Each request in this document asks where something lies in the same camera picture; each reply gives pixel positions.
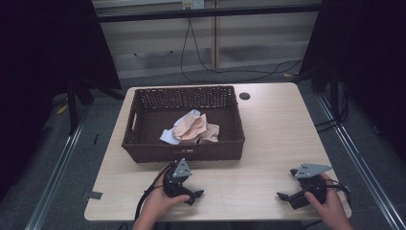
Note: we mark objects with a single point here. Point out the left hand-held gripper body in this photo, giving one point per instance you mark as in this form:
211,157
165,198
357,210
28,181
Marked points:
178,179

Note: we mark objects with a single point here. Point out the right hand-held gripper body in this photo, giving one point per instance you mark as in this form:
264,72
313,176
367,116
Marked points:
311,185

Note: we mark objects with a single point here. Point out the white cloth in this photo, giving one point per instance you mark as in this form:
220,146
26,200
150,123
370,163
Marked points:
167,136

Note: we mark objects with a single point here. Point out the beige cloth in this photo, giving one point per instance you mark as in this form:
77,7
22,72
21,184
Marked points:
193,127

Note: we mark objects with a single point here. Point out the brown wicker basket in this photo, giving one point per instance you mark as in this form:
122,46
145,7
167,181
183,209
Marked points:
153,111

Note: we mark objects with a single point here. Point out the person's right hand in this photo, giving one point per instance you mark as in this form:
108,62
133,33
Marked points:
328,204

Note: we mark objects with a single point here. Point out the person's left hand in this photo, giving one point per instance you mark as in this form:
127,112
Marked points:
158,202

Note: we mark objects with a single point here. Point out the grey tape piece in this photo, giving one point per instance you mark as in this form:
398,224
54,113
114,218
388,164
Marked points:
94,195

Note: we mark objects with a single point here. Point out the black metal stand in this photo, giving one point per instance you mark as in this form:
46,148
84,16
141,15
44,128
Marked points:
334,96
72,105

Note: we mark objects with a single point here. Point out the small yellow tape piece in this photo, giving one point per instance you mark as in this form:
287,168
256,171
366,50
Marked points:
287,75

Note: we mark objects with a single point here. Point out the black curtain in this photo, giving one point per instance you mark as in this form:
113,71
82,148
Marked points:
373,64
38,64

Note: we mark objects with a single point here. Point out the black horizontal bar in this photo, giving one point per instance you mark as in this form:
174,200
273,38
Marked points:
207,13

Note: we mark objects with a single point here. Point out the aluminium floor rail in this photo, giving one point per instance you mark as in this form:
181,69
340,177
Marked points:
360,166
54,179

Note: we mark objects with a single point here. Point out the white wall outlet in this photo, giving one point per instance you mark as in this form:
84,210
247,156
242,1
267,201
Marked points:
193,4

